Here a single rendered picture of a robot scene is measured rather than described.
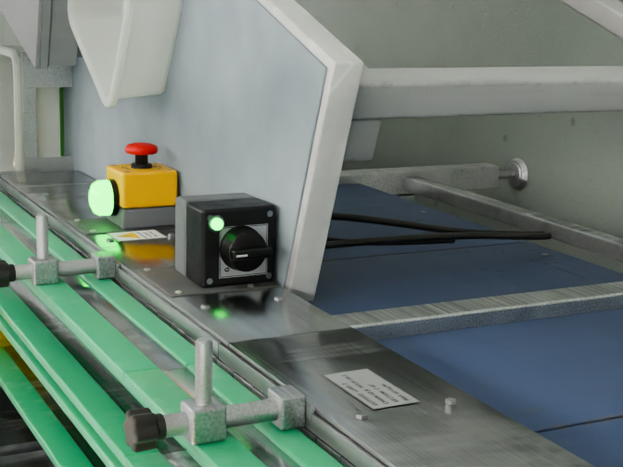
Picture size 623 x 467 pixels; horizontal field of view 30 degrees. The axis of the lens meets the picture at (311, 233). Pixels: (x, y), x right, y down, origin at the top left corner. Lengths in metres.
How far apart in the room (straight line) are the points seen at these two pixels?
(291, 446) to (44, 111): 1.14
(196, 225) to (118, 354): 0.19
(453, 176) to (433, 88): 0.81
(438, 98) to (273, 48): 0.17
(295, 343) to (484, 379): 0.16
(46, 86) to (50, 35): 0.22
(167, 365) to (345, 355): 0.15
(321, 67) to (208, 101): 0.29
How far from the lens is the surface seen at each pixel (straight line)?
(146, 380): 0.96
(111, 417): 1.08
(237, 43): 1.25
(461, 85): 1.20
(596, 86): 1.31
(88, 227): 1.43
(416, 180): 1.90
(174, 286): 1.16
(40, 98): 1.88
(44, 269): 1.24
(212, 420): 0.83
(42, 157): 1.89
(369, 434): 0.81
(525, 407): 0.93
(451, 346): 1.07
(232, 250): 1.12
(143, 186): 1.41
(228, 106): 1.28
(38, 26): 1.66
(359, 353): 0.97
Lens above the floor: 1.24
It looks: 26 degrees down
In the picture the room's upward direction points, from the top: 95 degrees counter-clockwise
